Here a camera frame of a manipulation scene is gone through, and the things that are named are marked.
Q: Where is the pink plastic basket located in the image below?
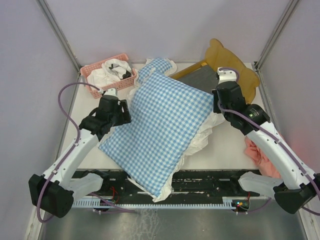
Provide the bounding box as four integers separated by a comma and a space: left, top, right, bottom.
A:
80, 53, 137, 99

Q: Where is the white slotted cable duct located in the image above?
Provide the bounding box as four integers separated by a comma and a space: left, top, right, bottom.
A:
72, 196, 236, 210

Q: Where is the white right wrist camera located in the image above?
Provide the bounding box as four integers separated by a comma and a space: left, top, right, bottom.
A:
216, 67, 240, 84

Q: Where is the white cloth in basket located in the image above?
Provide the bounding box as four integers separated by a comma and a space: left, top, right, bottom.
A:
87, 58, 132, 88

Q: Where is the aluminium frame post right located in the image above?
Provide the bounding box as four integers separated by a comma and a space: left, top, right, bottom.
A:
253, 0, 301, 73

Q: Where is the aluminium frame post left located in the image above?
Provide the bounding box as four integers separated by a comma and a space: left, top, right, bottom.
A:
34, 0, 82, 73

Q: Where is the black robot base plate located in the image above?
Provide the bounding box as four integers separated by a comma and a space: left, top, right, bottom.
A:
67, 169, 261, 201

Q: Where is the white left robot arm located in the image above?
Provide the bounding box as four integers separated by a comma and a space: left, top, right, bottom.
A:
28, 95, 131, 218

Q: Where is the pink cloth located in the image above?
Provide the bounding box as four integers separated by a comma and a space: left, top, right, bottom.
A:
244, 136, 282, 179

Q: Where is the aluminium frame post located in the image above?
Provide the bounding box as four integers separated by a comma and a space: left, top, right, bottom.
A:
34, 0, 82, 73
253, 0, 301, 73

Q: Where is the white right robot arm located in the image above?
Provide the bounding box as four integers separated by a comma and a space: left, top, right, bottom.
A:
212, 81, 320, 214

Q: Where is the blue gingham mattress pad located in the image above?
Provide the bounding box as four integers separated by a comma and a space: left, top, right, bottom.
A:
99, 72, 221, 203

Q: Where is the blue gingham pillow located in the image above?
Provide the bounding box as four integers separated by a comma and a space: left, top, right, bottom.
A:
136, 58, 178, 84

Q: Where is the wooden pet bed frame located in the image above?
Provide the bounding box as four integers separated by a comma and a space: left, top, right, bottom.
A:
170, 38, 260, 104

